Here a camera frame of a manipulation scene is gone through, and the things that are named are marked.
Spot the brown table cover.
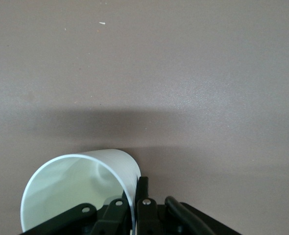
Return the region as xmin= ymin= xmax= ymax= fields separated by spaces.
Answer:
xmin=0 ymin=0 xmax=289 ymax=235

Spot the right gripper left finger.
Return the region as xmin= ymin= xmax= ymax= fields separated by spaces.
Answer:
xmin=19 ymin=192 xmax=135 ymax=235

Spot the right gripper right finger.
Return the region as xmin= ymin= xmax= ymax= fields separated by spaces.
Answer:
xmin=136 ymin=176 xmax=243 ymax=235

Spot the white plastic cup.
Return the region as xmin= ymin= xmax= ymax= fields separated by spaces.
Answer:
xmin=20 ymin=148 xmax=142 ymax=233

